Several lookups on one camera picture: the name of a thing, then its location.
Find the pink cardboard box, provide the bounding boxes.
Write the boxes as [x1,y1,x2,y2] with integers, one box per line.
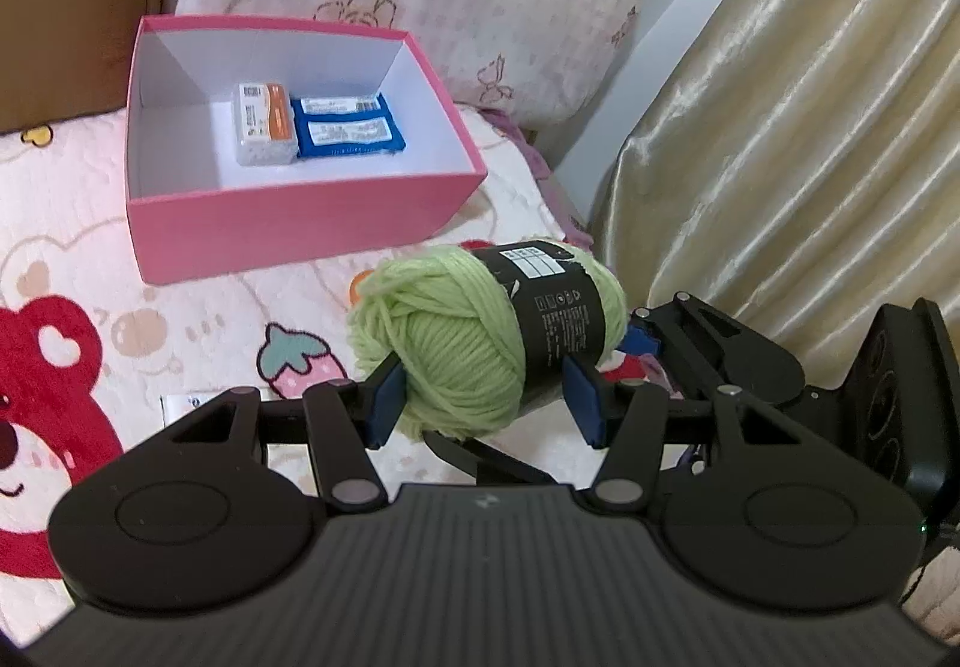
[124,13,490,286]

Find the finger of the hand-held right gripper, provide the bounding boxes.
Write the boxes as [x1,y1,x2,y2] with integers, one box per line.
[622,290,809,409]
[422,433,560,486]

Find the golden curtain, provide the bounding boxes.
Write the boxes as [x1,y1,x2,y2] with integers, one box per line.
[592,0,960,398]

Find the white tissue pack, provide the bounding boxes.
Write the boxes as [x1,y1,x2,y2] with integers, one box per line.
[161,393,226,426]

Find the bear printed blanket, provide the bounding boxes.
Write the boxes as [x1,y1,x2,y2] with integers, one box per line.
[0,108,601,638]

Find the purple plush toy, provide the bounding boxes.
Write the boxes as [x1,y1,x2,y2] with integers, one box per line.
[637,356,687,399]

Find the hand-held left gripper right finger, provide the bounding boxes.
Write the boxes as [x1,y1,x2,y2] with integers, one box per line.
[562,356,788,514]

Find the clear box with orange label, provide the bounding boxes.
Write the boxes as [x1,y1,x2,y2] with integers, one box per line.
[231,82,299,167]

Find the blue wet wipes pack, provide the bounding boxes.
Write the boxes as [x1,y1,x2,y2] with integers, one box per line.
[291,93,408,158]

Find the brown pillow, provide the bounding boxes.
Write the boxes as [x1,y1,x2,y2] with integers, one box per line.
[0,0,185,136]

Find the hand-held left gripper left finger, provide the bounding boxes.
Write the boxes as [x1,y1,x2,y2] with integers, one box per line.
[169,359,410,514]

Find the green yarn ball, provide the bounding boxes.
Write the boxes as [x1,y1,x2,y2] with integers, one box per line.
[346,238,627,443]

